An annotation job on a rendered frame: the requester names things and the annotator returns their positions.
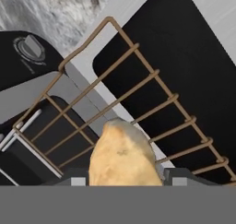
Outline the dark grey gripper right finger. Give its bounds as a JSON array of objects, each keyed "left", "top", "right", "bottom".
[{"left": 161, "top": 167, "right": 223, "bottom": 187}]

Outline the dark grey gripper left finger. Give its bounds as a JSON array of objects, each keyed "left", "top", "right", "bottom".
[{"left": 43, "top": 167, "right": 90, "bottom": 187}]

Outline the golden brown baguette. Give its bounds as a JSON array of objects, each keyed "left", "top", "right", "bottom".
[{"left": 88, "top": 116, "right": 164, "bottom": 187}]

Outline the black and silver toaster oven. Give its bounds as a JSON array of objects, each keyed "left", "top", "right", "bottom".
[{"left": 0, "top": 29, "right": 124, "bottom": 187}]

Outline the black glass toaster oven door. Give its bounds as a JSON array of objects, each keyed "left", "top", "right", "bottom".
[{"left": 63, "top": 0, "right": 236, "bottom": 187}]

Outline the grey toaster oven temperature knob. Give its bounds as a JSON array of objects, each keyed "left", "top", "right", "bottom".
[{"left": 12, "top": 33, "right": 47, "bottom": 66}]

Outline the brown wire toaster oven rack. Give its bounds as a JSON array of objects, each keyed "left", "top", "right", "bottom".
[{"left": 12, "top": 16, "right": 236, "bottom": 187}]

